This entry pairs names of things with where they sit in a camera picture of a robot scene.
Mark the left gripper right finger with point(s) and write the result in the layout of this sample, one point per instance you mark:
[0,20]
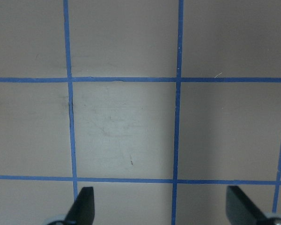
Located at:
[241,210]

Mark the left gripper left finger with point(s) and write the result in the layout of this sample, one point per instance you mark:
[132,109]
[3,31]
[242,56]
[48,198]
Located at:
[82,211]

